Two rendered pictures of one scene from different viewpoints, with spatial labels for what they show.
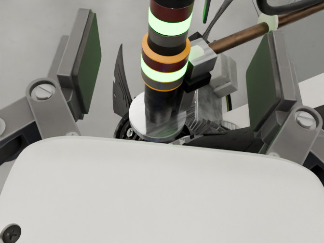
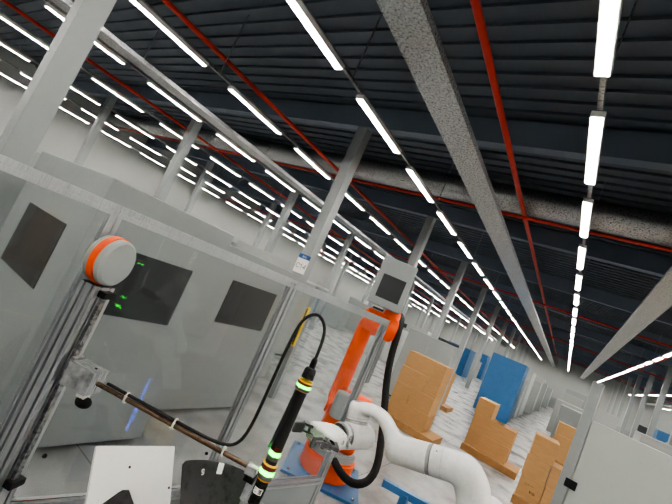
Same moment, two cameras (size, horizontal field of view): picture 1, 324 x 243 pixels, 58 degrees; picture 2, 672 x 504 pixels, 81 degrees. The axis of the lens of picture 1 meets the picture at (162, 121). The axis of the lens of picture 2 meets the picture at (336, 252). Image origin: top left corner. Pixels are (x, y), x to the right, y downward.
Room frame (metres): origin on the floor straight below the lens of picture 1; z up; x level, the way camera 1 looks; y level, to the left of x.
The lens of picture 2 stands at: (0.99, 0.81, 2.07)
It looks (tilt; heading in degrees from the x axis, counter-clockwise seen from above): 6 degrees up; 229
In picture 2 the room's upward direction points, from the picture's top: 24 degrees clockwise
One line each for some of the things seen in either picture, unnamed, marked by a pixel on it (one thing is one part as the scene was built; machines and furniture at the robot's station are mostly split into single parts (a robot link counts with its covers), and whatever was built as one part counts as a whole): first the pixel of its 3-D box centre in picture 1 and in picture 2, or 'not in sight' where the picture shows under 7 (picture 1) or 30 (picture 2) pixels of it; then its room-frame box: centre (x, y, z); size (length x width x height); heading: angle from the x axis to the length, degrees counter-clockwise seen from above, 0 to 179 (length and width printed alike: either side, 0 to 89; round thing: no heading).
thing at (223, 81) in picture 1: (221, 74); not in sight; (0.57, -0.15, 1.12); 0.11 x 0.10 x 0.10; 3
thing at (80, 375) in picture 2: not in sight; (83, 376); (0.58, -0.48, 1.54); 0.10 x 0.07 x 0.08; 128
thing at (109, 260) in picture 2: not in sight; (110, 260); (0.64, -0.56, 1.88); 0.17 x 0.15 x 0.16; 3
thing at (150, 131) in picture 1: (167, 91); (255, 488); (0.20, 0.00, 1.49); 0.09 x 0.07 x 0.10; 128
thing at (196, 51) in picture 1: (192, 57); not in sight; (0.21, -0.02, 1.54); 0.02 x 0.02 x 0.02; 38
